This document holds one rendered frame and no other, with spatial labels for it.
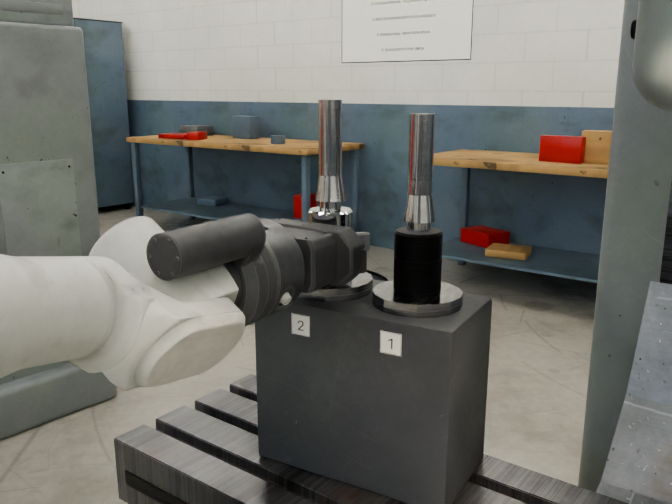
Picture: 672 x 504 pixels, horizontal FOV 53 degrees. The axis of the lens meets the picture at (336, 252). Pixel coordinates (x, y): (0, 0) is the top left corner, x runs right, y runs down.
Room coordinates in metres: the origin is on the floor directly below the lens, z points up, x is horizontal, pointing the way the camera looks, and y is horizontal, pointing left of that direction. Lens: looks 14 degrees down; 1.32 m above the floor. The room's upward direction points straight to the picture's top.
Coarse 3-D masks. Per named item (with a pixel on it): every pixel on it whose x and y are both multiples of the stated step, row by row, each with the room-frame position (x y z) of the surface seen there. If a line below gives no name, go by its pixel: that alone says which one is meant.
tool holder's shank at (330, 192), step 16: (320, 112) 0.69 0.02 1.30; (336, 112) 0.68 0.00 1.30; (320, 128) 0.69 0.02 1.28; (336, 128) 0.68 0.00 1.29; (320, 144) 0.69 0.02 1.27; (336, 144) 0.68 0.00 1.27; (320, 160) 0.69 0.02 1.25; (336, 160) 0.68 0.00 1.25; (320, 176) 0.69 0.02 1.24; (336, 176) 0.68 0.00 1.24; (320, 192) 0.68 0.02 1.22; (336, 192) 0.68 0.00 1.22; (320, 208) 0.69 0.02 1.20; (336, 208) 0.68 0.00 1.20
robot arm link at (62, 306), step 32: (0, 256) 0.35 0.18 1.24; (32, 256) 0.39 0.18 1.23; (64, 256) 0.41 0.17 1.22; (0, 288) 0.33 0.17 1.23; (32, 288) 0.35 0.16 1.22; (64, 288) 0.37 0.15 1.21; (96, 288) 0.39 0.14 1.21; (0, 320) 0.32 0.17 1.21; (32, 320) 0.34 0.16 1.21; (64, 320) 0.36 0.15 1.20; (96, 320) 0.38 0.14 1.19; (0, 352) 0.32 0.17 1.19; (32, 352) 0.34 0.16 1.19; (64, 352) 0.37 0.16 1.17
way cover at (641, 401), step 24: (648, 312) 0.80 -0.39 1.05; (648, 336) 0.79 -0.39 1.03; (648, 360) 0.77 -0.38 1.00; (648, 384) 0.76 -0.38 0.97; (624, 408) 0.75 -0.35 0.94; (648, 408) 0.74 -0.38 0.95; (624, 432) 0.73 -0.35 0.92; (648, 432) 0.72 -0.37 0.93; (624, 456) 0.71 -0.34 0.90; (648, 456) 0.70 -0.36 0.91; (624, 480) 0.69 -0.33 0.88; (648, 480) 0.68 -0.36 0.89
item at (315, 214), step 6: (312, 210) 0.69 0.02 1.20; (318, 210) 0.69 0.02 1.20; (342, 210) 0.69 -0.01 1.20; (348, 210) 0.69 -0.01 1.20; (312, 216) 0.68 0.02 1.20; (318, 216) 0.67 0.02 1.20; (324, 216) 0.67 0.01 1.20; (330, 216) 0.67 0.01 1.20; (336, 216) 0.67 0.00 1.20; (342, 216) 0.67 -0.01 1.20; (348, 216) 0.68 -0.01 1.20; (324, 222) 0.67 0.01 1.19; (330, 222) 0.67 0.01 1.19; (336, 222) 0.67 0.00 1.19
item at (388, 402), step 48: (336, 288) 0.65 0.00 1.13; (384, 288) 0.65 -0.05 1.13; (288, 336) 0.65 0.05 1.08; (336, 336) 0.62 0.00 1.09; (384, 336) 0.59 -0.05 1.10; (432, 336) 0.57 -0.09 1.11; (480, 336) 0.63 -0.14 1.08; (288, 384) 0.65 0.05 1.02; (336, 384) 0.62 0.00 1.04; (384, 384) 0.59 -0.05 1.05; (432, 384) 0.57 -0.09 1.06; (480, 384) 0.64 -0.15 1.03; (288, 432) 0.65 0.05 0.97; (336, 432) 0.62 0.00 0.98; (384, 432) 0.59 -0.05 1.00; (432, 432) 0.57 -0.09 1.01; (480, 432) 0.65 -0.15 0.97; (384, 480) 0.59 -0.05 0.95; (432, 480) 0.57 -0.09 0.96
